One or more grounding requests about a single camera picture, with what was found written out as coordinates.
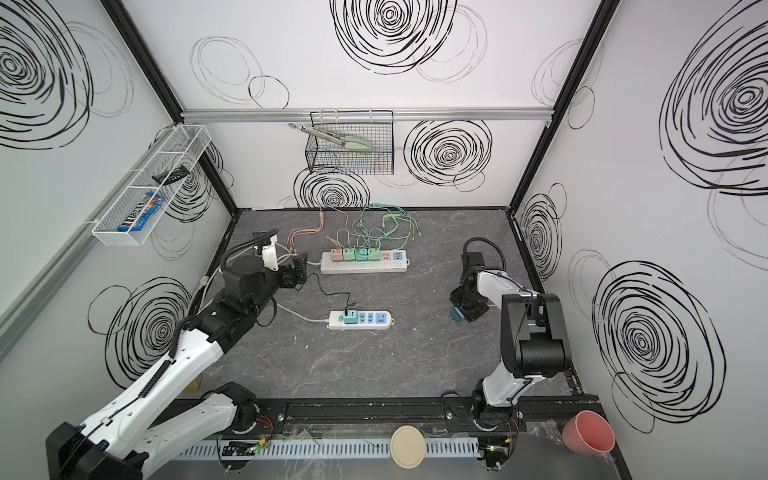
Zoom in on dark teal charger plug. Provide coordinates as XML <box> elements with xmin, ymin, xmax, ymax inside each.
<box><xmin>450</xmin><ymin>307</ymin><xmax>465</xmax><ymax>323</ymax></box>

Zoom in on pink charging cable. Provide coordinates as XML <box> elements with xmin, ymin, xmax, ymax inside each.
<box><xmin>286</xmin><ymin>208</ymin><xmax>352</xmax><ymax>253</ymax></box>

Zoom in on white multicolour power strip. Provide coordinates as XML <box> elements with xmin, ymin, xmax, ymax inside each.
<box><xmin>320</xmin><ymin>249</ymin><xmax>410</xmax><ymax>275</ymax></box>

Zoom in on white blue power strip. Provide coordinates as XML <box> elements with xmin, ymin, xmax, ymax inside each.
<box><xmin>328</xmin><ymin>310</ymin><xmax>394</xmax><ymax>331</ymax></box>

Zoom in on light green charging cable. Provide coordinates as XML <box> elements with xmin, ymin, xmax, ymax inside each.
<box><xmin>332</xmin><ymin>209</ymin><xmax>424</xmax><ymax>252</ymax></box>

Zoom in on black thin cable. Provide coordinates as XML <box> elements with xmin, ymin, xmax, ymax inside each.
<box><xmin>302</xmin><ymin>272</ymin><xmax>356</xmax><ymax>313</ymax></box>

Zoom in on light teal charger plug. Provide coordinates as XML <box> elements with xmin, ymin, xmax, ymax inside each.
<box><xmin>340</xmin><ymin>310</ymin><xmax>359</xmax><ymax>325</ymax></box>

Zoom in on teal charging cable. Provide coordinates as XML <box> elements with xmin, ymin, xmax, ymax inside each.
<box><xmin>356</xmin><ymin>203</ymin><xmax>415</xmax><ymax>250</ymax></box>

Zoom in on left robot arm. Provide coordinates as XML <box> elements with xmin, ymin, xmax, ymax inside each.
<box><xmin>45</xmin><ymin>230</ymin><xmax>307</xmax><ymax>479</ymax></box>

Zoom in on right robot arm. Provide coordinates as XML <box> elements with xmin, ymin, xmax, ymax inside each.
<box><xmin>449</xmin><ymin>251</ymin><xmax>571</xmax><ymax>431</ymax></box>

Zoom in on blue candy packet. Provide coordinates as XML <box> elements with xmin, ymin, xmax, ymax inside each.
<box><xmin>117</xmin><ymin>192</ymin><xmax>165</xmax><ymax>232</ymax></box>

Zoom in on black remote control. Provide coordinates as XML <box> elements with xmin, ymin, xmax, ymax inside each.
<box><xmin>152</xmin><ymin>165</ymin><xmax>190</xmax><ymax>187</ymax></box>

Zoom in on beige round lid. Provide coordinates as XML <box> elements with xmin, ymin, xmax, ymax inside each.
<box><xmin>390</xmin><ymin>425</ymin><xmax>426</xmax><ymax>470</ymax></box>

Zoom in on green kitchen tongs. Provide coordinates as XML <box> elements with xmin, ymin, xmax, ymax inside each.
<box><xmin>288</xmin><ymin>123</ymin><xmax>373</xmax><ymax>152</ymax></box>

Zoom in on pink plastic cup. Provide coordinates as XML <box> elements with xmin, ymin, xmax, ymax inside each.
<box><xmin>562</xmin><ymin>410</ymin><xmax>616</xmax><ymax>455</ymax></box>

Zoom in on white wire wall shelf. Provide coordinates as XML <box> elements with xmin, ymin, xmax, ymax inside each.
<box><xmin>91</xmin><ymin>124</ymin><xmax>212</xmax><ymax>247</ymax></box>

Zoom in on black wire wall basket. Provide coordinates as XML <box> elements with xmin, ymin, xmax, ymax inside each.
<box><xmin>300</xmin><ymin>109</ymin><xmax>395</xmax><ymax>175</ymax></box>

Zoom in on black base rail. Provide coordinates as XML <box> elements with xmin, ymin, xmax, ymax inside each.
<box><xmin>256</xmin><ymin>394</ymin><xmax>604</xmax><ymax>431</ymax></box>

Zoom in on white slotted cable duct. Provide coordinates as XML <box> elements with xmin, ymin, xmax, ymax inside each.
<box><xmin>174</xmin><ymin>437</ymin><xmax>481</xmax><ymax>462</ymax></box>

